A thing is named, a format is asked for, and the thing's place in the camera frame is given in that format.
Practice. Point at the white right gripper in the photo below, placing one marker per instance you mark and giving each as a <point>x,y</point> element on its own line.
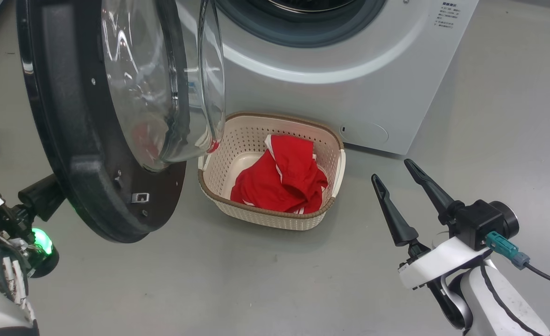
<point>438,263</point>

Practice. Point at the round glass washing machine door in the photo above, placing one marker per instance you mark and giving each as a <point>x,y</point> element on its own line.
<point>69,116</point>

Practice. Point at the red garment with white trim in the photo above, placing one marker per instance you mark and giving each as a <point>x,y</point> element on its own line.
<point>275,186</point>

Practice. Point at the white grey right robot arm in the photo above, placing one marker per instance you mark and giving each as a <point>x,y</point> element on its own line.
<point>494,303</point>

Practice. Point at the white washing machine body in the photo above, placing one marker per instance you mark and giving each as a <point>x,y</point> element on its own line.
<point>373,93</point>

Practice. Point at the cream perforated laundry basket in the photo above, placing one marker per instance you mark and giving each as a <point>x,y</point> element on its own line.
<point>265,219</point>

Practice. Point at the grey rubber door gasket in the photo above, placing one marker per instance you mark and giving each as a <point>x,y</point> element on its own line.
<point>303,32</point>

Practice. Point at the round white filter cover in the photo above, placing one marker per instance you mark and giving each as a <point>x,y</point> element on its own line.
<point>366,134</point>

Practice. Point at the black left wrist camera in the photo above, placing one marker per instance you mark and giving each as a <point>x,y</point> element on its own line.
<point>41,198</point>

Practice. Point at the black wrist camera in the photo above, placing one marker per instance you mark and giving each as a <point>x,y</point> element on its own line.
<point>41,198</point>
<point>480,221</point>

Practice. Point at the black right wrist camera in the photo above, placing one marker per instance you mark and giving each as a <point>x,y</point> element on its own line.
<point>480,221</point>

